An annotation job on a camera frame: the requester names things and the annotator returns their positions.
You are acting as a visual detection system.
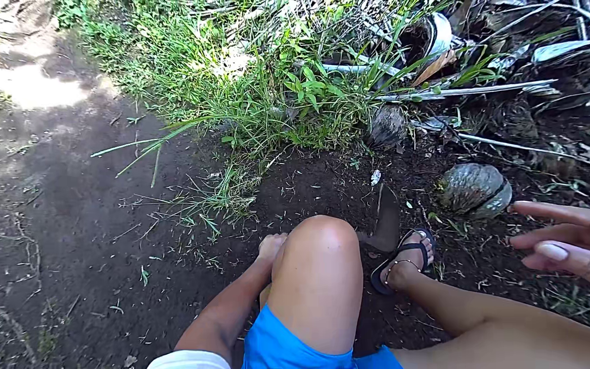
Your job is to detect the person's right hand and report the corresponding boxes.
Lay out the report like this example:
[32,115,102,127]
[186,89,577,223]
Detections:
[508,200,590,303]

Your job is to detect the brown dry leaf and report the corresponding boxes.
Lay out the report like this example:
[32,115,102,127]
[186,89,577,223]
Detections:
[411,49,458,88]

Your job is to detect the curved white husk piece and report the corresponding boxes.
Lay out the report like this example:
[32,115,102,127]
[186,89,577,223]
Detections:
[422,12,453,64]

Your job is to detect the brown fibrous coconut husk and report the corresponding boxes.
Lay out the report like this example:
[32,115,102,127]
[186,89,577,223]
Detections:
[368,105,407,151]

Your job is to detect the large open coconut husk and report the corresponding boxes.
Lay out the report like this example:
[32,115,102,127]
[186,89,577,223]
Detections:
[528,40,590,113]

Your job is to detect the pile of dry plant debris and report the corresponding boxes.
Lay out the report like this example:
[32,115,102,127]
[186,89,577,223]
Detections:
[346,0,590,175]

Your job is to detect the patch of green grass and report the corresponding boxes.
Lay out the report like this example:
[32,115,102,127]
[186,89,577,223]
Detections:
[54,0,444,242]

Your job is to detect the person's left hand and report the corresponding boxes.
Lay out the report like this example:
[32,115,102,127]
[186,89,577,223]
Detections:
[258,233,289,263]

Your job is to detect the person's legs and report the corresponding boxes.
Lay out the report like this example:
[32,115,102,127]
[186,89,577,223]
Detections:
[242,215,590,369]

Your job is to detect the person's left forearm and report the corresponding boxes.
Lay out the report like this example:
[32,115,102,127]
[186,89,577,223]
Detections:
[174,255,273,363]

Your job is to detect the thin pale curved stem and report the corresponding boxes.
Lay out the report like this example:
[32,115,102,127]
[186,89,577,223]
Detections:
[456,133,590,179]

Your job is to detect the dark curved metal blade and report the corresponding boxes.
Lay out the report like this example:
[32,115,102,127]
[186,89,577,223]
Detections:
[357,184,401,253]

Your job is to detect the long pale split stalk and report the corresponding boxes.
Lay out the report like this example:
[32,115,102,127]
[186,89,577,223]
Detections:
[369,79,558,103]

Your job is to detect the round grey coconut husk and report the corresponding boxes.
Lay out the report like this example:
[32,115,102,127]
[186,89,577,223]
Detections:
[439,163,513,220]

